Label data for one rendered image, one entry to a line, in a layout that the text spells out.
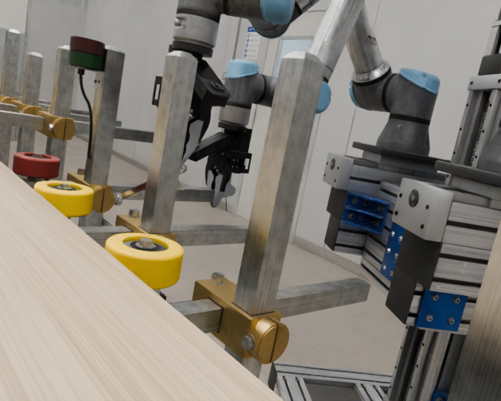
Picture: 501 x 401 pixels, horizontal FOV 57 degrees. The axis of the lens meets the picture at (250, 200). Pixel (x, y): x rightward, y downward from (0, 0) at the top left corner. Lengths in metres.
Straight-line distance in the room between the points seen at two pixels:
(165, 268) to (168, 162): 0.27
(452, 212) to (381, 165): 0.51
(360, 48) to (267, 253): 0.97
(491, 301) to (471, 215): 0.52
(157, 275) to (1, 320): 0.17
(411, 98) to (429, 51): 2.23
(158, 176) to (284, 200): 0.25
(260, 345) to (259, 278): 0.07
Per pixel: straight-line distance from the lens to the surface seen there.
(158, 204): 0.71
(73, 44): 0.91
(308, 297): 0.67
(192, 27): 0.82
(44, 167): 0.92
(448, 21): 3.60
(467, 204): 0.89
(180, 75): 0.70
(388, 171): 1.35
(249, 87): 1.12
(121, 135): 1.26
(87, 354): 0.30
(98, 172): 0.94
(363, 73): 1.44
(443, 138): 3.40
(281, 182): 0.50
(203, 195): 1.12
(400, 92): 1.39
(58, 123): 1.13
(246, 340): 0.53
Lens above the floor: 1.06
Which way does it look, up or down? 10 degrees down
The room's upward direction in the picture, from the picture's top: 11 degrees clockwise
